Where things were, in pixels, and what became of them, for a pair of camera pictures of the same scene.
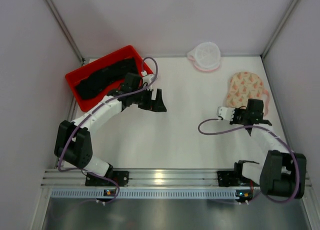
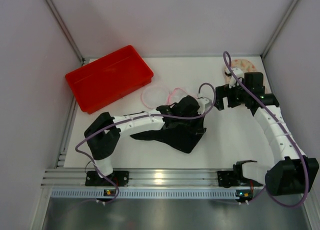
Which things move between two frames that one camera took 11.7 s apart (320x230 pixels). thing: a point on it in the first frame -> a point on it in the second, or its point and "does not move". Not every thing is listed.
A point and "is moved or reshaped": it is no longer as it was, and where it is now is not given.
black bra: [89, 87] -> [182, 134]
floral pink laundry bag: [244, 86] is moved or reshaped
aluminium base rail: [145, 178] does not move
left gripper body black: [149, 100] -> [200, 125]
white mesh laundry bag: [206, 56] -> [153, 97]
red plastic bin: [125, 54] does not move
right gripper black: [252, 122] -> [227, 96]
